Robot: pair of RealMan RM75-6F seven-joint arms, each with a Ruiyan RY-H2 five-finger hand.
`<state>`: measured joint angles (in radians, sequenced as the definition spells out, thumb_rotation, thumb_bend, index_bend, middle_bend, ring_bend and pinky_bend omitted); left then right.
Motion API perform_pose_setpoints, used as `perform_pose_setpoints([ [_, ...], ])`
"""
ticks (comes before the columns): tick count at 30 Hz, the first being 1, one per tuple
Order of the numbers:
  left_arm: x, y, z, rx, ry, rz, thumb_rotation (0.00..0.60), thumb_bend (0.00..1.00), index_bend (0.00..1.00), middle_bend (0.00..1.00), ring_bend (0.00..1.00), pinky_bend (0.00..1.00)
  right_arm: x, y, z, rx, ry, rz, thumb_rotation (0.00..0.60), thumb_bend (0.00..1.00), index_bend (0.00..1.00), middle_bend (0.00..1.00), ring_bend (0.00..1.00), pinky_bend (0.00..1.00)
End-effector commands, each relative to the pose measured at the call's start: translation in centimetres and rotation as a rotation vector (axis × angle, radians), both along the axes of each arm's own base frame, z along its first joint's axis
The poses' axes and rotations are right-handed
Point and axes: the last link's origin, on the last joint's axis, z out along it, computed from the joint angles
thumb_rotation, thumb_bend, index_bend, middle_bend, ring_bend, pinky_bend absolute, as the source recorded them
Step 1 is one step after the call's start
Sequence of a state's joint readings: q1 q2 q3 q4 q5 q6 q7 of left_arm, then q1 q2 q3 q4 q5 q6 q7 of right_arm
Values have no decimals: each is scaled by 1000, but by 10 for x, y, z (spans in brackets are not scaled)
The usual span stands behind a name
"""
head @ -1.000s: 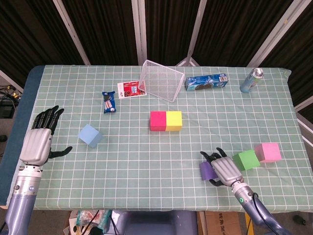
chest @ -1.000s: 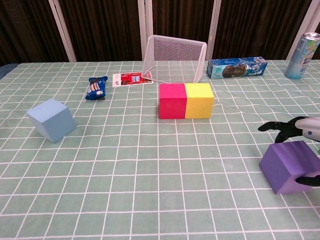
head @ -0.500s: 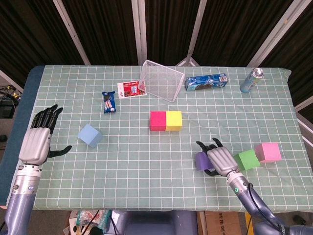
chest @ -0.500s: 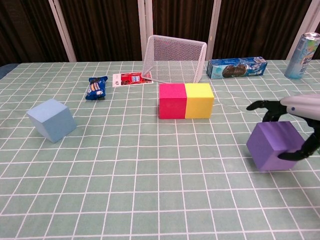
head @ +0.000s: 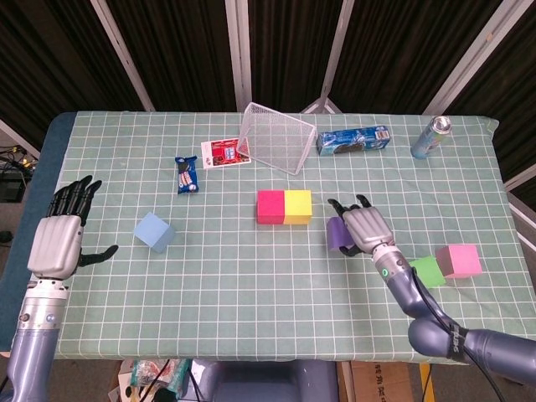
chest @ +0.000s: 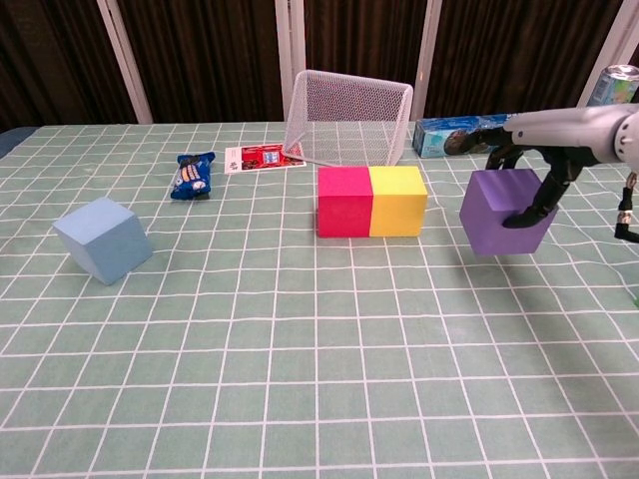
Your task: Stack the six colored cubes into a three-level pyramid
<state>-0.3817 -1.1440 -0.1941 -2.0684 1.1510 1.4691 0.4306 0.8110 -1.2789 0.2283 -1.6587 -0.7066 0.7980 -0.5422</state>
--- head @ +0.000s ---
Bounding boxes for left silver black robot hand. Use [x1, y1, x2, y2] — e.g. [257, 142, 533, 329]
[27, 174, 120, 281]

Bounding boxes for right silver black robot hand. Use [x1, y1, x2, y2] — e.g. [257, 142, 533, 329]
[327, 194, 395, 256]

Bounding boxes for purple foam cube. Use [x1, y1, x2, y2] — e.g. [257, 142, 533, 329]
[326, 216, 357, 254]

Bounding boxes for green foam cube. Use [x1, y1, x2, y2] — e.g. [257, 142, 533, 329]
[408, 255, 446, 289]

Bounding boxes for yellow foam cube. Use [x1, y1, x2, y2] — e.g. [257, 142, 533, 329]
[283, 189, 314, 225]

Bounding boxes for crimson red foam cube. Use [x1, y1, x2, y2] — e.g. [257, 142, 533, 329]
[255, 189, 286, 225]

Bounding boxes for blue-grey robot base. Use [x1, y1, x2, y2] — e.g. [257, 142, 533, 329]
[182, 358, 339, 402]

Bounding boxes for black equipment box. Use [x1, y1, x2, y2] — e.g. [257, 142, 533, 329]
[0, 169, 28, 203]

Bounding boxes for blue cookie box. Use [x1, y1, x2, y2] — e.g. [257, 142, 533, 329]
[316, 125, 393, 157]

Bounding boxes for pink foam cube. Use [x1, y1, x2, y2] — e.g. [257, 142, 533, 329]
[434, 244, 482, 280]

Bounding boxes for light blue foam cube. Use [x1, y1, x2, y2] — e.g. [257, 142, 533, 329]
[132, 212, 176, 254]

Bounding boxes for blue table padding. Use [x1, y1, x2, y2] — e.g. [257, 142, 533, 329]
[0, 111, 77, 353]

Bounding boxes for tall light blue drink can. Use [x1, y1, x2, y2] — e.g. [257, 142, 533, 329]
[410, 116, 453, 160]

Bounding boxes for green checked tablecloth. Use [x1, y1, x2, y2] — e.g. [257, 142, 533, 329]
[23, 109, 536, 365]

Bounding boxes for small blue cookie packet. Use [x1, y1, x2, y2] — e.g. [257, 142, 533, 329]
[173, 156, 200, 195]

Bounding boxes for white table leg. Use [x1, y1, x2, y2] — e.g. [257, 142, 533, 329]
[338, 360, 352, 402]

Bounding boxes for brown cardboard box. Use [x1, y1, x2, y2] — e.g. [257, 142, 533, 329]
[349, 360, 422, 402]

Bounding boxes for pile of snack bags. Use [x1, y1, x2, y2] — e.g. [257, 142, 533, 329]
[109, 358, 193, 402]

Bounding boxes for yellow upright bar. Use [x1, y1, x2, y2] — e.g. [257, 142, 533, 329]
[420, 363, 432, 402]

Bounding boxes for red printed card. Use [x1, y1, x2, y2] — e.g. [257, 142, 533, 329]
[200, 137, 251, 170]

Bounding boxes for dark pleated curtain backdrop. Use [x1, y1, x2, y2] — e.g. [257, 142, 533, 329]
[0, 0, 536, 198]

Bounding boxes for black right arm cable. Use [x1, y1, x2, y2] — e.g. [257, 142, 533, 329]
[410, 265, 506, 402]

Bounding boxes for tangled floor cables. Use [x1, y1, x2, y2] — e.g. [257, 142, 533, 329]
[0, 144, 34, 173]

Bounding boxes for white partition frame post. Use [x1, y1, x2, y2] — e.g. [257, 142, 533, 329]
[508, 196, 536, 248]
[0, 118, 42, 159]
[421, 0, 527, 115]
[90, 0, 157, 112]
[300, 0, 357, 115]
[224, 0, 253, 112]
[503, 162, 536, 192]

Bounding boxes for white wire mesh basket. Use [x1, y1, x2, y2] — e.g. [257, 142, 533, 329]
[235, 101, 317, 177]

